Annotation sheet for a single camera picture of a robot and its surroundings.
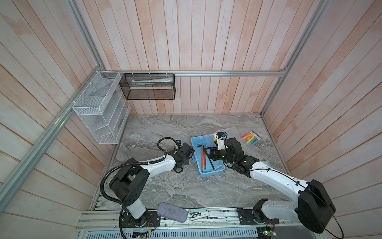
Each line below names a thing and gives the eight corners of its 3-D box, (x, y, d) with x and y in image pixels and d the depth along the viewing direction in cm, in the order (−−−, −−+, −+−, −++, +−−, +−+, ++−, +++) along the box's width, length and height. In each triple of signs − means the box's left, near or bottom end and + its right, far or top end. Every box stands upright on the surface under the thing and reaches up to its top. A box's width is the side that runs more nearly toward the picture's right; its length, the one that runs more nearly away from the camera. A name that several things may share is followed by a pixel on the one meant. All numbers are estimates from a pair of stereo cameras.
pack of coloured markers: (250, 148, 103) (251, 146, 101) (239, 138, 108) (240, 137, 106) (262, 140, 107) (263, 138, 106) (251, 131, 112) (252, 129, 111)
